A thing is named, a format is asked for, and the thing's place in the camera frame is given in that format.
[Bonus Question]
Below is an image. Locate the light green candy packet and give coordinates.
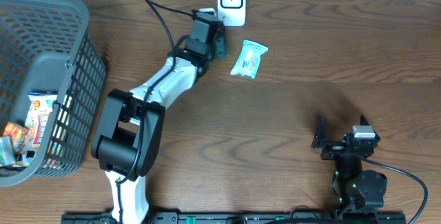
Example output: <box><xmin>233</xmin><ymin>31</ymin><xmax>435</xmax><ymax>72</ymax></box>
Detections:
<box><xmin>230</xmin><ymin>39</ymin><xmax>269</xmax><ymax>79</ymax></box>

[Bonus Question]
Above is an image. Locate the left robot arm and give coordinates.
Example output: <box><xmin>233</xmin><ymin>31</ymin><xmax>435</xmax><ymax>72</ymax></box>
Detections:
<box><xmin>91</xmin><ymin>8</ymin><xmax>227</xmax><ymax>223</ymax></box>

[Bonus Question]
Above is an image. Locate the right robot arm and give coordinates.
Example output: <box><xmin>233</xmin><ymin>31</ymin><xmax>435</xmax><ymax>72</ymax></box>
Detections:
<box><xmin>311</xmin><ymin>116</ymin><xmax>387</xmax><ymax>218</ymax></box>

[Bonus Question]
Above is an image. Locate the white barcode scanner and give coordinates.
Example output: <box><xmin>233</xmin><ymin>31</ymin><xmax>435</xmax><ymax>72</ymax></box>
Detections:
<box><xmin>217</xmin><ymin>0</ymin><xmax>246</xmax><ymax>27</ymax></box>

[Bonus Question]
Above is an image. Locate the grey plastic mesh basket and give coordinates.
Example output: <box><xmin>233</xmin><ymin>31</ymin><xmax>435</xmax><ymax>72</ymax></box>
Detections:
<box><xmin>1</xmin><ymin>0</ymin><xmax>107</xmax><ymax>187</ymax></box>

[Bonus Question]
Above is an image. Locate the orange small box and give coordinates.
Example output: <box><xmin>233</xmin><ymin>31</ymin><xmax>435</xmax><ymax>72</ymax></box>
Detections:
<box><xmin>3</xmin><ymin>122</ymin><xmax>28</xmax><ymax>153</ymax></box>

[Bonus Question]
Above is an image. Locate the teal silver small box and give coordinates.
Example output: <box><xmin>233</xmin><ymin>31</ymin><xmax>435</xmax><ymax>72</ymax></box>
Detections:
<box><xmin>0</xmin><ymin>136</ymin><xmax>16</xmax><ymax>167</ymax></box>

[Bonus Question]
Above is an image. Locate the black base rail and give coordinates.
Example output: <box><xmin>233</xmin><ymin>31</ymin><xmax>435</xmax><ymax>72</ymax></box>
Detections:
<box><xmin>61</xmin><ymin>210</ymin><xmax>408</xmax><ymax>224</ymax></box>

